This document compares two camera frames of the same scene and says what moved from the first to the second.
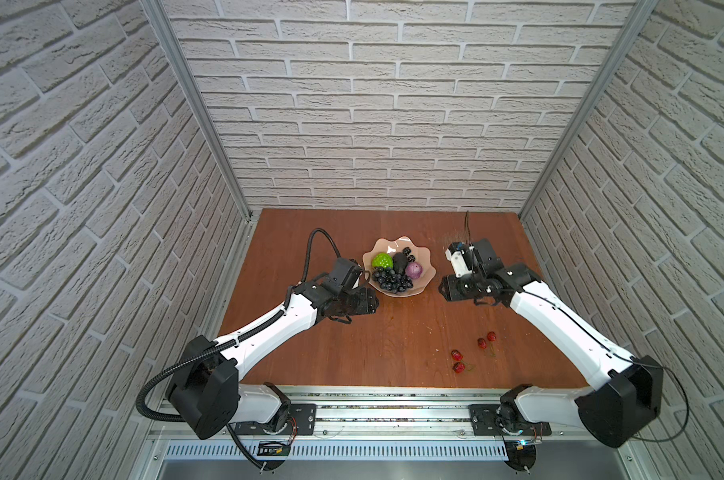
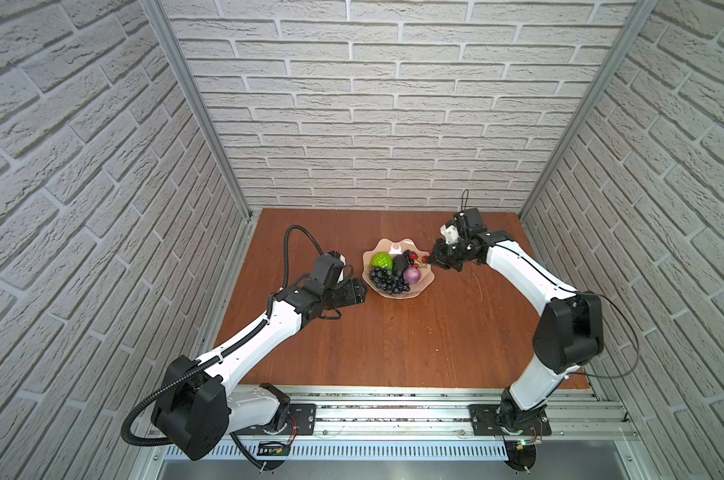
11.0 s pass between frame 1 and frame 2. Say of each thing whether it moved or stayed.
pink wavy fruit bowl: stayed
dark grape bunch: stayed
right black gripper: moved
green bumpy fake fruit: stayed
